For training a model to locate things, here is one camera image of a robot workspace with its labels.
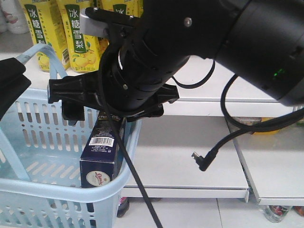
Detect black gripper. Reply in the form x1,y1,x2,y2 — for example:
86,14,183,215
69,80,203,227
48,71,179,122

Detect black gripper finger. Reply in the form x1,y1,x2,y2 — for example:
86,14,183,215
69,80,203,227
0,75,31,119
0,57,26,88

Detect light blue plastic basket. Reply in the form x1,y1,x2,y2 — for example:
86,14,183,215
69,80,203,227
0,43,143,228

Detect dark blue cookie box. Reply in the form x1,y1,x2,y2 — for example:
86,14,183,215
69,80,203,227
80,111,124,188

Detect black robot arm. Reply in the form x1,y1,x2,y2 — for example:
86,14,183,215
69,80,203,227
48,0,304,122

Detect yellow pear drink bottle middle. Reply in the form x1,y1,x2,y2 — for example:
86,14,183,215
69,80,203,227
57,0,101,73

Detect yellow pear drink bottle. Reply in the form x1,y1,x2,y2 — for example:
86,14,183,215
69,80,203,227
19,0,70,69
57,0,101,73

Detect yellow pear drink bottle left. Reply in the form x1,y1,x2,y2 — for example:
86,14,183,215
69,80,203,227
19,0,70,69

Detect white lower store shelf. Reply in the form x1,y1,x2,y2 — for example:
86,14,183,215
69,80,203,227
133,116,249,201

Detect white store shelf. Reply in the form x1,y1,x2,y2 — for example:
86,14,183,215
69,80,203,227
0,42,301,117
133,116,249,201

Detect white upper store shelf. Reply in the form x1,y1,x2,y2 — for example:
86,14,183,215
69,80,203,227
0,42,301,117

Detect yellow labelled snack jar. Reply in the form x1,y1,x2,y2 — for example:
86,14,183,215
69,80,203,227
231,116,291,133

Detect black hanging cable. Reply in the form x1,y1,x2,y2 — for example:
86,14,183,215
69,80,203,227
98,42,164,228

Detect black usb cable plug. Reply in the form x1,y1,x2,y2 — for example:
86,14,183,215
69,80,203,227
191,73,304,172

